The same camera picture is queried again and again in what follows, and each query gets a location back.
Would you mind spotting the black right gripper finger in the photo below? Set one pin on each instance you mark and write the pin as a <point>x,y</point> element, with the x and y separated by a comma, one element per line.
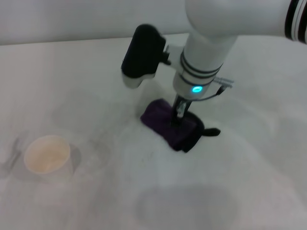
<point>175,112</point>
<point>186,107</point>

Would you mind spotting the purple rag with black trim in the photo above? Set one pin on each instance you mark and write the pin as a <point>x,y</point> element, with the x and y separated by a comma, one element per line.
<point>168,127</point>

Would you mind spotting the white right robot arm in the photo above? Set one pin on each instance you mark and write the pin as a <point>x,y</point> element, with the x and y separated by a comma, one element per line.
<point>216,36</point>

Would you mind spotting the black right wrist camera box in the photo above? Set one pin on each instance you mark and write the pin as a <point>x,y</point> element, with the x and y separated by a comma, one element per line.
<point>144,52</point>

